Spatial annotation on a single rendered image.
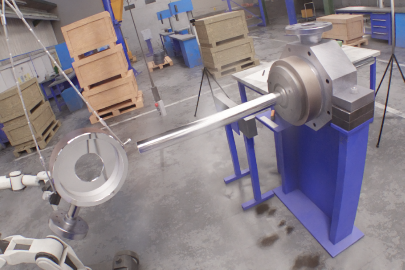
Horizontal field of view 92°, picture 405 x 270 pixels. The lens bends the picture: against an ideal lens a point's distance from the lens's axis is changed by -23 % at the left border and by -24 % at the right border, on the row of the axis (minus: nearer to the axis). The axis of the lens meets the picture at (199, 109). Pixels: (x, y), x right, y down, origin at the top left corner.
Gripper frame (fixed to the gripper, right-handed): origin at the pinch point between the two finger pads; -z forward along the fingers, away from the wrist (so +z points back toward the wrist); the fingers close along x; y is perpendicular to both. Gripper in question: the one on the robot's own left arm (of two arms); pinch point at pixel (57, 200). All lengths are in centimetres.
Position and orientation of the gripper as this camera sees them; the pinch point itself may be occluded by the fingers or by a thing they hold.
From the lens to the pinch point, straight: 148.5
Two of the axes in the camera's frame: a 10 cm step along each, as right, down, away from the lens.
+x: -4.2, 9.0, -1.2
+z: -6.7, -2.2, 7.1
